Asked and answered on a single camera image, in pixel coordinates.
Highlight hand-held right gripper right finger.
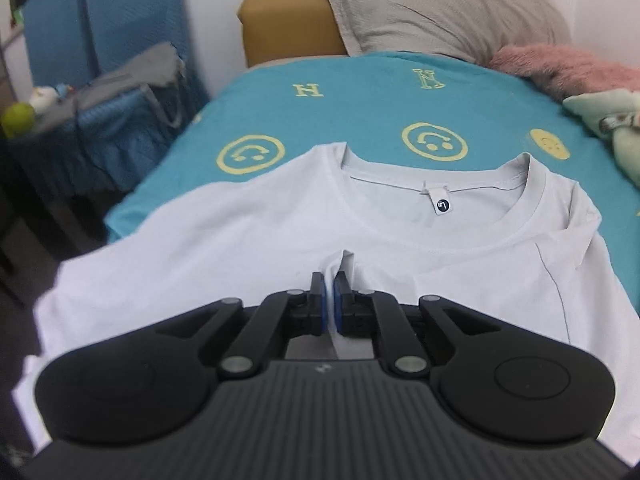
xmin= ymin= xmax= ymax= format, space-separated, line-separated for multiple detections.
xmin=333 ymin=270 xmax=502 ymax=378

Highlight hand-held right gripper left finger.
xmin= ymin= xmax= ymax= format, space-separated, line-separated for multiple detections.
xmin=150 ymin=271 xmax=332 ymax=379

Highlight white t-shirt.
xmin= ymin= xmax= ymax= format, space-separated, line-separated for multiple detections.
xmin=10 ymin=142 xmax=628 ymax=456

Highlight teal smiley bed sheet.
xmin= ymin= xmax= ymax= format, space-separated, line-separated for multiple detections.
xmin=104 ymin=51 xmax=640 ymax=321

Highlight yellow headboard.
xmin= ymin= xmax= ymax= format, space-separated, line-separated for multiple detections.
xmin=237 ymin=0 xmax=348 ymax=68

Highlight grey bag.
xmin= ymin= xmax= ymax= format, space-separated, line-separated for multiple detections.
xmin=35 ymin=42 xmax=188 ymax=133

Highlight grey pillow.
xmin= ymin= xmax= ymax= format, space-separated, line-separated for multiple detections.
xmin=314 ymin=0 xmax=572 ymax=63

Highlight pink fluffy blanket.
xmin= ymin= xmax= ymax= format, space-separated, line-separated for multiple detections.
xmin=489 ymin=43 xmax=640 ymax=103

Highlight green cartoon blanket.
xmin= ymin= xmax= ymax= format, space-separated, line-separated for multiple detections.
xmin=562 ymin=89 xmax=640 ymax=186

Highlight small white toy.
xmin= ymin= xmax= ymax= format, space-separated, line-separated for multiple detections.
xmin=29 ymin=86 xmax=57 ymax=114

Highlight green ball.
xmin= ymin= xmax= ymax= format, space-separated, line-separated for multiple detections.
xmin=1 ymin=102 xmax=37 ymax=139

